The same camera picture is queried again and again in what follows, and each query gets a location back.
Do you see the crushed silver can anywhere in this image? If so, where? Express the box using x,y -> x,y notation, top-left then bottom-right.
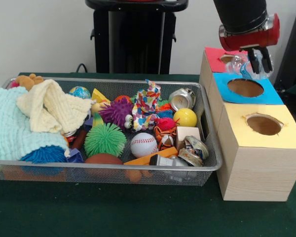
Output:
178,135 -> 210,167

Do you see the wooden box with three holes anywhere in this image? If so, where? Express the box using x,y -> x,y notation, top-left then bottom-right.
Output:
199,46 -> 296,202

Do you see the purple spiky monster toy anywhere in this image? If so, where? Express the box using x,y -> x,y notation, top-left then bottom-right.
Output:
98,97 -> 135,131

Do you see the crushed clear plastic bottle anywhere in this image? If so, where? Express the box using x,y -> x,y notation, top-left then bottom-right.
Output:
224,48 -> 274,80

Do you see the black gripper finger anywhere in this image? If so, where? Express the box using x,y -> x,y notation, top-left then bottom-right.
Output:
260,46 -> 273,73
248,48 -> 261,74

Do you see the yellow ball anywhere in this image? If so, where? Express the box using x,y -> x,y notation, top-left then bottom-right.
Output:
173,108 -> 197,128

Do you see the colourful printed wrapper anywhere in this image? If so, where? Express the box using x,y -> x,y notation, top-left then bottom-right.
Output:
132,79 -> 162,131

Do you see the wooden cube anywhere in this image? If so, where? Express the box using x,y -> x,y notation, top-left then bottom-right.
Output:
175,126 -> 202,149

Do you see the black upright stand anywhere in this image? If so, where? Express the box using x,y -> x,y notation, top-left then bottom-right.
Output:
273,4 -> 296,94

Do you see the round printed tin can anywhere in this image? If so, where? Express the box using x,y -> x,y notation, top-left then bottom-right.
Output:
169,88 -> 197,112

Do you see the shallow mesh bin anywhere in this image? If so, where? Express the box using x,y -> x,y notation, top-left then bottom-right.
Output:
0,77 -> 223,188

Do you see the cream knitted cloth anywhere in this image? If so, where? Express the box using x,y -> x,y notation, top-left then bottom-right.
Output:
16,79 -> 93,134

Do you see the light blue knitted cloth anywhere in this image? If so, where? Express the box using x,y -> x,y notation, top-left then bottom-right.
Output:
0,86 -> 70,161

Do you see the green spiky ball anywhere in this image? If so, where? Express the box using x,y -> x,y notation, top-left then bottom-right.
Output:
83,122 -> 127,158

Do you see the white baseball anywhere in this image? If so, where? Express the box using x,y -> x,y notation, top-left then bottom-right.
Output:
130,132 -> 158,158

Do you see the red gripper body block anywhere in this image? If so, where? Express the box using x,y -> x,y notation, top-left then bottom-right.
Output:
219,13 -> 281,52

